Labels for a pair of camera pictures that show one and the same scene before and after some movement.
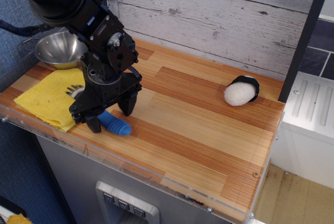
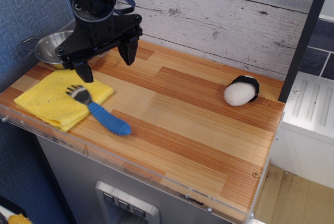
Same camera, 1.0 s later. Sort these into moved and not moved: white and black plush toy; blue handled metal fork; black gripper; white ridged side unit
Moved: black gripper
Not moved: blue handled metal fork; white ridged side unit; white and black plush toy
